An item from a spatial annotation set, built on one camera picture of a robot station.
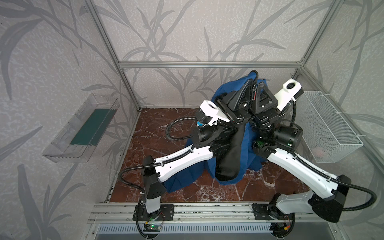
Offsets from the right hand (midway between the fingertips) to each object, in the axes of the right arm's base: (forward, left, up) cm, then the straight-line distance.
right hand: (262, 86), depth 34 cm
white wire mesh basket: (+7, -39, -32) cm, 51 cm away
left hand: (-1, +3, +2) cm, 4 cm away
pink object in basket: (+6, -43, -45) cm, 62 cm away
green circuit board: (-23, +38, -66) cm, 79 cm away
